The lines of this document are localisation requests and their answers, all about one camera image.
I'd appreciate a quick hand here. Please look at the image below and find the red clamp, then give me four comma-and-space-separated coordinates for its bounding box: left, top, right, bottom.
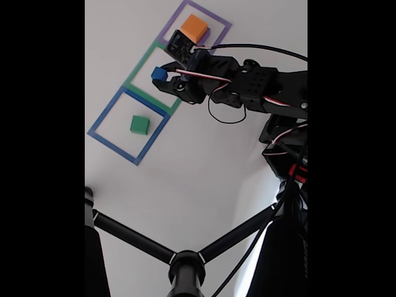
289, 163, 308, 184

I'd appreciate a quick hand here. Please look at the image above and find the purple block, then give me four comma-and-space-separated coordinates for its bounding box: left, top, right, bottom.
197, 27, 212, 47

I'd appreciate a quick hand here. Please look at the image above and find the camera board with blue mount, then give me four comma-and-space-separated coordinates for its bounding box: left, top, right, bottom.
165, 29, 212, 82

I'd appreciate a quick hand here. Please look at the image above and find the green tape square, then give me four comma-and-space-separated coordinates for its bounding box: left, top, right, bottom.
123, 40, 183, 116

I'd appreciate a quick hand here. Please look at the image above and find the black camera tripod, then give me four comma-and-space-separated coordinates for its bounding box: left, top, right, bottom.
85, 179, 308, 297

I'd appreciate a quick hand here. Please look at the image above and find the orange block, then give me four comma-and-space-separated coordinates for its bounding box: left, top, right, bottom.
180, 14, 209, 44

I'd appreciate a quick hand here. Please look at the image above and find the small blue cube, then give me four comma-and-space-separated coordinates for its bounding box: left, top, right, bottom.
151, 66, 168, 83

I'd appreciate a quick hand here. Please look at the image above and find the purple tape square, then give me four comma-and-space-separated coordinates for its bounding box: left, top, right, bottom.
157, 0, 233, 56

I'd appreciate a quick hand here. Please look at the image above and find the blue tape square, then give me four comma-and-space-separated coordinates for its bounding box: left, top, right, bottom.
87, 85, 171, 166

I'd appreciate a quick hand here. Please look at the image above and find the green block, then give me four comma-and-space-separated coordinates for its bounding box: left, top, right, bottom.
129, 115, 150, 136

